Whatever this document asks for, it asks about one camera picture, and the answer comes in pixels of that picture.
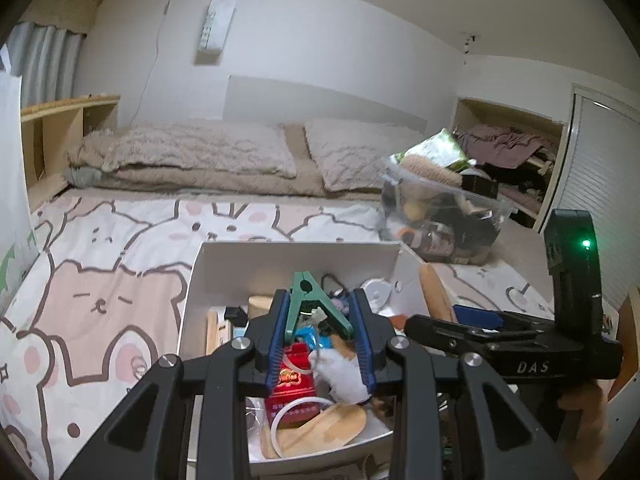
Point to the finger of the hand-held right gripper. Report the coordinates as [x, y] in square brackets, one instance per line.
[445, 337]
[477, 316]

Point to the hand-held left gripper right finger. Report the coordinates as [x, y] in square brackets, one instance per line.
[362, 345]

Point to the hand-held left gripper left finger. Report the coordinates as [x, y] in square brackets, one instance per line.
[277, 340]

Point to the tan oblong wooden piece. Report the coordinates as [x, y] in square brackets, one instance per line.
[437, 290]

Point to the green plastic clip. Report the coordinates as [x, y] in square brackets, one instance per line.
[305, 295]

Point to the white cardboard shoe box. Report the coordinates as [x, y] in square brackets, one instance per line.
[300, 265]

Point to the oval wooden box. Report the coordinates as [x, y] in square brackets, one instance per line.
[330, 427]

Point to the small wooden container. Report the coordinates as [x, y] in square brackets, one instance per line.
[261, 306]

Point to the person's right hand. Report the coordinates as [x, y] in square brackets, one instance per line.
[582, 410]

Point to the white tissue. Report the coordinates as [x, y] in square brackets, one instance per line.
[340, 377]

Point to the red packet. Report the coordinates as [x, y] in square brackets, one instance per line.
[292, 385]

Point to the small black cube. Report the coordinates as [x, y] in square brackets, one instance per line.
[237, 315]

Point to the white round disc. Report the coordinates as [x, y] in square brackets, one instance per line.
[376, 292]

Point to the long wooden box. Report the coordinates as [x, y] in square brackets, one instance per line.
[217, 332]

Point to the light wooden board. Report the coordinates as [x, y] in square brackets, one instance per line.
[627, 345]

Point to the clear plastic storage bin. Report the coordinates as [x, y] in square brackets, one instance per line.
[445, 230]

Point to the white louvered door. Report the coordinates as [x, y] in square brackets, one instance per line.
[600, 170]

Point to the green snack packet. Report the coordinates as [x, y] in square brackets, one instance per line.
[435, 150]

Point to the pile of clothes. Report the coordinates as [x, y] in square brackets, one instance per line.
[505, 145]

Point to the beige blanket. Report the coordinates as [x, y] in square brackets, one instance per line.
[200, 185]

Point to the cartoon printed bed sheet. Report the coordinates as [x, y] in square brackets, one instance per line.
[100, 285]

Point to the beige fluffy pillow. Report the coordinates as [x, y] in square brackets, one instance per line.
[360, 155]
[200, 150]

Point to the wooden closet niche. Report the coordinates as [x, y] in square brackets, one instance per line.
[457, 115]

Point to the white headboard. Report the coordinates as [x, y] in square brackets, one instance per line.
[325, 102]

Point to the light wooden shelf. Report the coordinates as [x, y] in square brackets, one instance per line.
[60, 140]

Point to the white tote bag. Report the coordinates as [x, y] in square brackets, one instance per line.
[12, 185]

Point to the hanging white paper bag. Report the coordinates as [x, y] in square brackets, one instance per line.
[216, 25]

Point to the grey curtain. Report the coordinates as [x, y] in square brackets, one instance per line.
[45, 65]

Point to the beige printed valance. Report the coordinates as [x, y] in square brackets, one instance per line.
[65, 5]

